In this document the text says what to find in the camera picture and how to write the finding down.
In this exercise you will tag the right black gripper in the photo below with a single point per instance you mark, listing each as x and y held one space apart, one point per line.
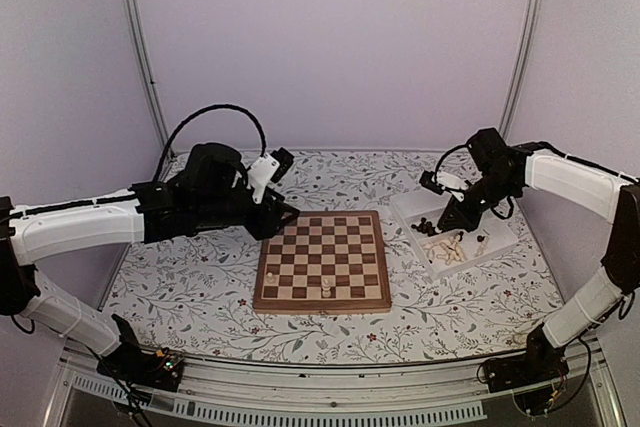
462 220

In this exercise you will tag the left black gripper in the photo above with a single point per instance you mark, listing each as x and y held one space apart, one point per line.
267 225

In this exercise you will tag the wooden chess board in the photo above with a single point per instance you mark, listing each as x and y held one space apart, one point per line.
346 246

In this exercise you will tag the white chess king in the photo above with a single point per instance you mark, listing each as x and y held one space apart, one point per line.
326 285

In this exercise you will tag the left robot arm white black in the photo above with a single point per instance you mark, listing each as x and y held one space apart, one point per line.
75 230

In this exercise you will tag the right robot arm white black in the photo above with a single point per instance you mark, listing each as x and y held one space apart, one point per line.
584 214

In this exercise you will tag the pile of white chess pieces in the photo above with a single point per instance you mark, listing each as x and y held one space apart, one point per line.
447 250

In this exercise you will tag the pile of dark chess pieces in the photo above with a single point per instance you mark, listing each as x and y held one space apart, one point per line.
425 227

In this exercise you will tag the white piece in right slot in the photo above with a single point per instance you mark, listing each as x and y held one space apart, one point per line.
482 247

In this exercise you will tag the white divided tray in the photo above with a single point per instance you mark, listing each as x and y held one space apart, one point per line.
408 208

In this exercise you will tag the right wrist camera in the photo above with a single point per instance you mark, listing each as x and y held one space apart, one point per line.
428 181

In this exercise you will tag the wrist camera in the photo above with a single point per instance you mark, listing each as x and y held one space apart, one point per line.
268 168
428 181

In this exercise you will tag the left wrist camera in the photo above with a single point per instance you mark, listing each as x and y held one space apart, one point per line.
268 168

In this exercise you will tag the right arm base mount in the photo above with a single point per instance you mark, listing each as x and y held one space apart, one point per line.
525 372

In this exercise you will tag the front aluminium rail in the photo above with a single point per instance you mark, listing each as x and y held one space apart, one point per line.
221 392

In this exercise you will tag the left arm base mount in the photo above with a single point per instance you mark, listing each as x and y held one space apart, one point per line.
161 369

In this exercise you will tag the right aluminium frame post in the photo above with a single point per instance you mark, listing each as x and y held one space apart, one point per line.
516 83

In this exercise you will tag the aluminium frame post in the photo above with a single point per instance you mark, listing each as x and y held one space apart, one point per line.
148 81
516 83

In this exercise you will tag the left aluminium frame post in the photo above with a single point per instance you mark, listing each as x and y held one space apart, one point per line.
148 81

